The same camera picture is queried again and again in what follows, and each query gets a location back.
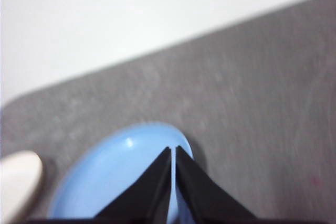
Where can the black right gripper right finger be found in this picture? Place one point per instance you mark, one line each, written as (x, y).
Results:
(199, 197)

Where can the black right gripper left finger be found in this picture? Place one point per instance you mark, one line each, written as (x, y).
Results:
(147, 197)

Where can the blue plate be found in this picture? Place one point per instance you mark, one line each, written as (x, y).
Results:
(105, 169)

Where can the white plate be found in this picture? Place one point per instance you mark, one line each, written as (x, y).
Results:
(15, 179)

